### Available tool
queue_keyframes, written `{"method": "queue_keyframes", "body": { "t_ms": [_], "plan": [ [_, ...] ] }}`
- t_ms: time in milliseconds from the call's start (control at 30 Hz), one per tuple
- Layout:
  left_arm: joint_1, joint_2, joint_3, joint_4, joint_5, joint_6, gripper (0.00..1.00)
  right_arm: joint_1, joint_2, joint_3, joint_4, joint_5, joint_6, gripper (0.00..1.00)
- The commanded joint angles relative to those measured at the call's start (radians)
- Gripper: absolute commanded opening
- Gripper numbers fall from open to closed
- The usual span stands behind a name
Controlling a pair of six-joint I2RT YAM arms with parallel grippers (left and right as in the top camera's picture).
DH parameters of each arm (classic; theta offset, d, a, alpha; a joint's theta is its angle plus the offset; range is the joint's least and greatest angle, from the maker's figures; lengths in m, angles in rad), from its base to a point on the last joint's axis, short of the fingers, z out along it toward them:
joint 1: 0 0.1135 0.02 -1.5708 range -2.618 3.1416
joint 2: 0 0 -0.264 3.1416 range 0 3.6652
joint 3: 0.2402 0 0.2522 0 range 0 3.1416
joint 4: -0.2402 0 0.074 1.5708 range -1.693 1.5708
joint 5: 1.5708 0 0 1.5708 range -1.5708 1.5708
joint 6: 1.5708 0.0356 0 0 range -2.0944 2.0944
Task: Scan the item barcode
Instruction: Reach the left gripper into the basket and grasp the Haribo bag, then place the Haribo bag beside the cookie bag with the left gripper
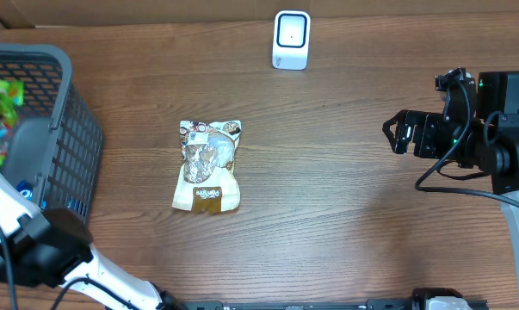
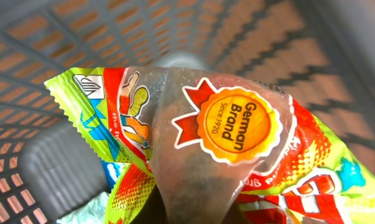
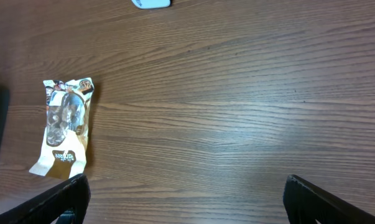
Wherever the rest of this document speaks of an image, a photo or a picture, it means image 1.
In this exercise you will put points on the grey plastic mesh basket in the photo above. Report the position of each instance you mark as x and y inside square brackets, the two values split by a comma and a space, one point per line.
[57, 144]

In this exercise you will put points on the blue Oreo cookie pack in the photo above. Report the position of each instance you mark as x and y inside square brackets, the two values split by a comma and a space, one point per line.
[26, 189]

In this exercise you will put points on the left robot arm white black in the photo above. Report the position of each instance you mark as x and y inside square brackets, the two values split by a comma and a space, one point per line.
[54, 247]

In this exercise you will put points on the green Haribo gummy bag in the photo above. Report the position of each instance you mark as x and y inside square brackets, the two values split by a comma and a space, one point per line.
[11, 102]

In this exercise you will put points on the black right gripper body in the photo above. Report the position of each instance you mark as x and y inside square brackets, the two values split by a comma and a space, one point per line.
[435, 135]

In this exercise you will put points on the white barcode scanner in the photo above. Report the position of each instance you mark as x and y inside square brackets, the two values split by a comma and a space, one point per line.
[291, 39]

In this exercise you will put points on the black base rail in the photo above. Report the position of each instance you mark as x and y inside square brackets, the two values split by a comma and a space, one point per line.
[420, 299]

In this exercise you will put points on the brown nuts snack pouch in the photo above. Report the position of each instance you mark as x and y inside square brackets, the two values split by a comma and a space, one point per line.
[206, 181]

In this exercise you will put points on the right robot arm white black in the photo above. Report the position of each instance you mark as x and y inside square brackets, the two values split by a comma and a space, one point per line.
[478, 130]

